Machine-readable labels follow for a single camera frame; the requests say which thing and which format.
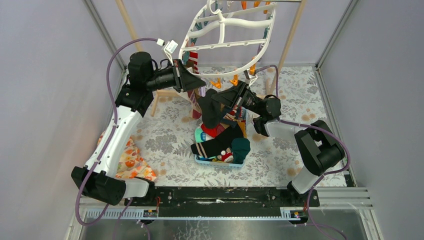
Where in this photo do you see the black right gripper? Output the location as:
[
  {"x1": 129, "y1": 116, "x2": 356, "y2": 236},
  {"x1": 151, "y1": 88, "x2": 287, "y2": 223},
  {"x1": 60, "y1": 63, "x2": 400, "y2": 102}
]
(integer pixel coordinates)
[{"x1": 210, "y1": 80, "x2": 264, "y2": 117}]

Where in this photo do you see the red white striped sock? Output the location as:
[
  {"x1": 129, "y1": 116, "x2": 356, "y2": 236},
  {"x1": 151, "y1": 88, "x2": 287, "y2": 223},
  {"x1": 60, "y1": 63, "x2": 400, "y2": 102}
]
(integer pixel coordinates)
[{"x1": 185, "y1": 51, "x2": 199, "y2": 74}]

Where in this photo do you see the purple striped sock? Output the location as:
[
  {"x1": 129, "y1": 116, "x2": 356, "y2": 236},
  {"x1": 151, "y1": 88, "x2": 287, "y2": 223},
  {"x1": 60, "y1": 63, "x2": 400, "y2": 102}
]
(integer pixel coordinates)
[{"x1": 187, "y1": 89, "x2": 202, "y2": 120}]

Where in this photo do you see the white oval clip hanger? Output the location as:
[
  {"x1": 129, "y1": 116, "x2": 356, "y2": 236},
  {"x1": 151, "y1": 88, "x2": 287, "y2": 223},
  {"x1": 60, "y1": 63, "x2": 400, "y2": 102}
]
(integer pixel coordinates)
[{"x1": 178, "y1": 0, "x2": 277, "y2": 78}]

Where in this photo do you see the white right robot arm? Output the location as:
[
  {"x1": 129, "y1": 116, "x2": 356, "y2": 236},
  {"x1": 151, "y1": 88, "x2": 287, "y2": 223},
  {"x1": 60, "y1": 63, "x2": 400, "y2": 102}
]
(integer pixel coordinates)
[{"x1": 211, "y1": 82, "x2": 350, "y2": 206}]

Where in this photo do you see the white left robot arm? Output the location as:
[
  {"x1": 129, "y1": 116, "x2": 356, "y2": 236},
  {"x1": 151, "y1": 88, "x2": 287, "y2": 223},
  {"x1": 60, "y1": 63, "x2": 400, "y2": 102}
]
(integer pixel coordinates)
[{"x1": 71, "y1": 51, "x2": 206, "y2": 206}]

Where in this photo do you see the dark teal sock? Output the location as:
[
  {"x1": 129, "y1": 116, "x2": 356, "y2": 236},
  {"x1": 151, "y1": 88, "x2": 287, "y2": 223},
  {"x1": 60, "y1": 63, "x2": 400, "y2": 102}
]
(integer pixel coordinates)
[{"x1": 230, "y1": 137, "x2": 251, "y2": 165}]

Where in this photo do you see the floral patterned table mat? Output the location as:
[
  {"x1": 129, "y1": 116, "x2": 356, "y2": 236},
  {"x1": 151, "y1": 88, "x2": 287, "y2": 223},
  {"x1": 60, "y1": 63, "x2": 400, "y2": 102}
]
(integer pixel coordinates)
[{"x1": 131, "y1": 66, "x2": 327, "y2": 187}]

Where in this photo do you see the black cream striped sock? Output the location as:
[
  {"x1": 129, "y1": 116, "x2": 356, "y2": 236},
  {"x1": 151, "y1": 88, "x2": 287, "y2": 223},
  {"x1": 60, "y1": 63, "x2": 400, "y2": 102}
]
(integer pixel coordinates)
[{"x1": 190, "y1": 125, "x2": 244, "y2": 158}]

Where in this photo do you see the blue plastic sock basket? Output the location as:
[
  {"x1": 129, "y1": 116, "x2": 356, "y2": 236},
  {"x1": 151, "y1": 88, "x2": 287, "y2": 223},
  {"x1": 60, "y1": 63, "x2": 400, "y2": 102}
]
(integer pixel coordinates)
[{"x1": 193, "y1": 126, "x2": 245, "y2": 169}]

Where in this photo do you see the orange floral cloth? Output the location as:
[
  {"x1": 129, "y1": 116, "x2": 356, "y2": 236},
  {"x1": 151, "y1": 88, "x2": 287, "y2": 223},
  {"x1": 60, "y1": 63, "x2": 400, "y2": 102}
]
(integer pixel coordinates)
[{"x1": 115, "y1": 136, "x2": 157, "y2": 183}]

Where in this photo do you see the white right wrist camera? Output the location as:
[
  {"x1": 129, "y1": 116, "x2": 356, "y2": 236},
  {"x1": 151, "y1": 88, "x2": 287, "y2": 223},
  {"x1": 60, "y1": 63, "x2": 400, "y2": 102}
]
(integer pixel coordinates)
[{"x1": 244, "y1": 70, "x2": 258, "y2": 87}]

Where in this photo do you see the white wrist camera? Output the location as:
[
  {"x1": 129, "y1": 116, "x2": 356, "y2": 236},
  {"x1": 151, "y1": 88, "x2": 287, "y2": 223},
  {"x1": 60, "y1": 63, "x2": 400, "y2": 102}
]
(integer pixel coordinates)
[
  {"x1": 244, "y1": 70, "x2": 258, "y2": 87},
  {"x1": 156, "y1": 38, "x2": 179, "y2": 65}
]

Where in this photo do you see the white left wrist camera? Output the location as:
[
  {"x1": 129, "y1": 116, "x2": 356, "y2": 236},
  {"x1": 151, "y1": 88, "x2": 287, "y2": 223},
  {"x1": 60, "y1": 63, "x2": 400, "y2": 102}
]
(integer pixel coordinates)
[{"x1": 156, "y1": 38, "x2": 179, "y2": 65}]

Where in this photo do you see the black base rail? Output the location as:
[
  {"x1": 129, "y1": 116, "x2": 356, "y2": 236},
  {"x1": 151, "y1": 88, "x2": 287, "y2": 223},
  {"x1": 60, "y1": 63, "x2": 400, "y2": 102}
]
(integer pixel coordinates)
[{"x1": 130, "y1": 186, "x2": 320, "y2": 218}]

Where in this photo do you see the wooden drying rack frame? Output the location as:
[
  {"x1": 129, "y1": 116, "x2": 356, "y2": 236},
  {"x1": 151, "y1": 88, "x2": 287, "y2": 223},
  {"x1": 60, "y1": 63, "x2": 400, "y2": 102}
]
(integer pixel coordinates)
[{"x1": 115, "y1": 0, "x2": 306, "y2": 117}]

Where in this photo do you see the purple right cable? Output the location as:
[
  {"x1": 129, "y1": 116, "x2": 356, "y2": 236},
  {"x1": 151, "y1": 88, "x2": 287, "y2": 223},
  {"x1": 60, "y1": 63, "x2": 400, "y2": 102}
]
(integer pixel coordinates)
[{"x1": 255, "y1": 64, "x2": 351, "y2": 240}]

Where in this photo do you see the purple cable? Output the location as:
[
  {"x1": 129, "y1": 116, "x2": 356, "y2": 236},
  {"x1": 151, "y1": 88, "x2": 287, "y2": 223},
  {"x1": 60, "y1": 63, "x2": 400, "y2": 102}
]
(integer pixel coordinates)
[
  {"x1": 255, "y1": 64, "x2": 351, "y2": 240},
  {"x1": 75, "y1": 37, "x2": 159, "y2": 227}
]

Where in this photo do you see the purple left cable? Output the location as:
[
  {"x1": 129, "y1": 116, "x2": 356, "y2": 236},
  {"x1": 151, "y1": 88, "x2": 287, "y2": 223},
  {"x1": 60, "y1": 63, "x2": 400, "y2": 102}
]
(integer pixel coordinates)
[{"x1": 75, "y1": 37, "x2": 159, "y2": 227}]

